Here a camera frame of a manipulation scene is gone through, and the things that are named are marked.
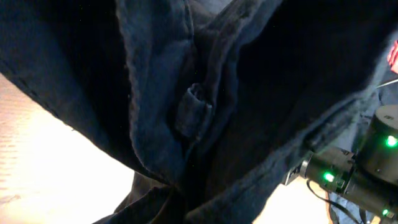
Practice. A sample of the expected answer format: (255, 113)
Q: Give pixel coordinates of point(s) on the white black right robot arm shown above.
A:
(367, 178)

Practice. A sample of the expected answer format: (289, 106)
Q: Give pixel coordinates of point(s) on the red garment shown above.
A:
(392, 57)

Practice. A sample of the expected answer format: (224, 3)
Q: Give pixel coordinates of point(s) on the dark navy shorts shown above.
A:
(210, 103)

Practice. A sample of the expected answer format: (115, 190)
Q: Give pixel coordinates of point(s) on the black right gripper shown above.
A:
(331, 169)

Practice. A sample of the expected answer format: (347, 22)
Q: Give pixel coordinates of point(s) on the dark navy clothes pile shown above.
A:
(352, 140)

